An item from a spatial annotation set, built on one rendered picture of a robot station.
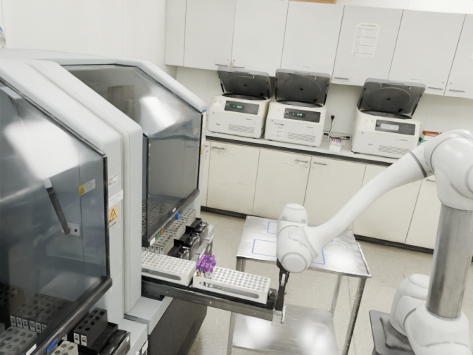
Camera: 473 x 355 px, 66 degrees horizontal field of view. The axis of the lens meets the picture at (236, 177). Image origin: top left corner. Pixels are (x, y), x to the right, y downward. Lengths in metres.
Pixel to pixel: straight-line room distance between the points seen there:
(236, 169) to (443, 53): 2.19
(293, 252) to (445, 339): 0.54
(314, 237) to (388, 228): 2.76
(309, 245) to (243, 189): 2.69
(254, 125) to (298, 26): 1.03
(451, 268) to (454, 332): 0.21
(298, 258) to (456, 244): 0.45
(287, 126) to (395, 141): 0.99
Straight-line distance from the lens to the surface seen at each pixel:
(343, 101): 4.16
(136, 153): 1.28
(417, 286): 1.54
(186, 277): 1.50
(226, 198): 3.90
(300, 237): 1.16
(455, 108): 4.36
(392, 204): 3.81
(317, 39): 3.80
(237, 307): 1.49
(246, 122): 3.63
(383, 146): 3.65
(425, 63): 3.90
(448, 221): 1.23
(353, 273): 1.78
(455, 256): 1.26
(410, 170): 1.29
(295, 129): 3.58
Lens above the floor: 1.71
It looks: 19 degrees down
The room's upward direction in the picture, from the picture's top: 6 degrees clockwise
